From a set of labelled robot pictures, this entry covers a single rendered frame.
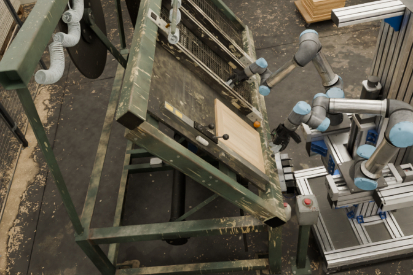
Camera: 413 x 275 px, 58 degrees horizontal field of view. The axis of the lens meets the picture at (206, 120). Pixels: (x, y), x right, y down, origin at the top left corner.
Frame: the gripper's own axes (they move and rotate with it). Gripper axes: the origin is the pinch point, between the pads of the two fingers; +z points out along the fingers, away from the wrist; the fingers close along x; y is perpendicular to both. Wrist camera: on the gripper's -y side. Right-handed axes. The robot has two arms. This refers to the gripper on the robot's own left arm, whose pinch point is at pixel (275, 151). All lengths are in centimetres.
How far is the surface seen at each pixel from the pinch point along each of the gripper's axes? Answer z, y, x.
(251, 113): 31, -14, -67
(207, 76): 9, 29, -70
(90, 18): 1, 110, -91
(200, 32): 4, 30, -118
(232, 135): 25.9, 9.7, -33.7
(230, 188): 22.7, 19.8, 11.5
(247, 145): 33.8, -5.9, -35.1
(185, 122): 5, 50, -15
